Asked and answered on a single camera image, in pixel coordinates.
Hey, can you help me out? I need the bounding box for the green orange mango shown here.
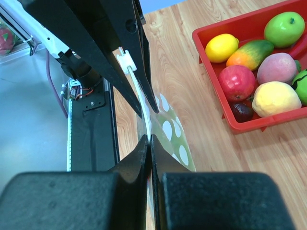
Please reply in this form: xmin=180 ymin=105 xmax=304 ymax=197
xmin=226 ymin=40 xmax=274 ymax=71

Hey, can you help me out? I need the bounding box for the red plastic bin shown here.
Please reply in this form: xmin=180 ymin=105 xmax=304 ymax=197
xmin=191 ymin=0 xmax=307 ymax=135

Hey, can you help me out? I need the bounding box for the polka dot zip bag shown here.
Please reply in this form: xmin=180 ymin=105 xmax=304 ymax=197
xmin=116 ymin=47 xmax=196 ymax=230

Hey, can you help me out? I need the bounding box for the green apple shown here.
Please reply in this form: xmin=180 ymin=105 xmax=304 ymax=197
xmin=264 ymin=11 xmax=306 ymax=48

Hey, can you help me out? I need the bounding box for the red pomegranate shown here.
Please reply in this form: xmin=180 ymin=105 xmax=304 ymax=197
xmin=218 ymin=65 xmax=256 ymax=102

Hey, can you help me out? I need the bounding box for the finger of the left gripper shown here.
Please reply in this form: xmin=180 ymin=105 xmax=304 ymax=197
xmin=132 ymin=0 xmax=159 ymax=114
xmin=20 ymin=0 xmax=142 ymax=116

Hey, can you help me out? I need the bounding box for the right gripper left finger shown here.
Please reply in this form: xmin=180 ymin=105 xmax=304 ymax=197
xmin=0 ymin=136 xmax=149 ymax=230

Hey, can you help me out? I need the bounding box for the white slotted cable duct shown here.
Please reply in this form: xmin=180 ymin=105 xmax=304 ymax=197
xmin=66 ymin=80 xmax=72 ymax=172

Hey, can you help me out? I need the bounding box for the dark purple plum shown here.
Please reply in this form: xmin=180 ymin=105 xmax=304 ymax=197
xmin=231 ymin=103 xmax=254 ymax=123

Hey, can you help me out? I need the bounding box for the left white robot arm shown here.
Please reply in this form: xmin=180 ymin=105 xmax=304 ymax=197
xmin=0 ymin=0 xmax=159 ymax=115

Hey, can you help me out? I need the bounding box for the small green watermelon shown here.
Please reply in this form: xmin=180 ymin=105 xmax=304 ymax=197
xmin=292 ymin=69 xmax=307 ymax=106

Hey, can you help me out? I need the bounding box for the clear bag of spare food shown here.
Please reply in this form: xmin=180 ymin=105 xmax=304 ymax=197
xmin=0 ymin=21 xmax=19 ymax=56

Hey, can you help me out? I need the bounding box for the pink peach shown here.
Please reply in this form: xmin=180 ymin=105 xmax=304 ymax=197
xmin=257 ymin=53 xmax=297 ymax=84

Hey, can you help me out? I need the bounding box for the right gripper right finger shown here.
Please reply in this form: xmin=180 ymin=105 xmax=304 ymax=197
xmin=151 ymin=135 xmax=295 ymax=230

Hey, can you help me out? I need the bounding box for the yellow orange peach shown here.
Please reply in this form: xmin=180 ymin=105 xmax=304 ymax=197
xmin=251 ymin=81 xmax=302 ymax=117

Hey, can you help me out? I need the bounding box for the yellow lemon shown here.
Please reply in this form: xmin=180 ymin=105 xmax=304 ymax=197
xmin=205 ymin=34 xmax=239 ymax=63

